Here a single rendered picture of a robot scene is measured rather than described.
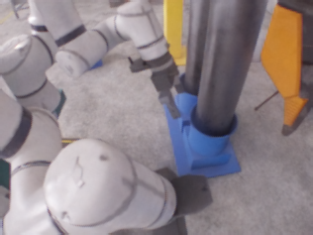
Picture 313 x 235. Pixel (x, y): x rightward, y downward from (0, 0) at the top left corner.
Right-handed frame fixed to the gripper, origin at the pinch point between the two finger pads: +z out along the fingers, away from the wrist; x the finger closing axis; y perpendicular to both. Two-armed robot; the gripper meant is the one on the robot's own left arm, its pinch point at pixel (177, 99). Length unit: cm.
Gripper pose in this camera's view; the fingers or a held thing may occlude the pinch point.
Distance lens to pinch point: 67.5
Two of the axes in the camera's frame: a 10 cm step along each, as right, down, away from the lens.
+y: 9.0, -1.9, -4.0
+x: 1.9, -6.6, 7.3
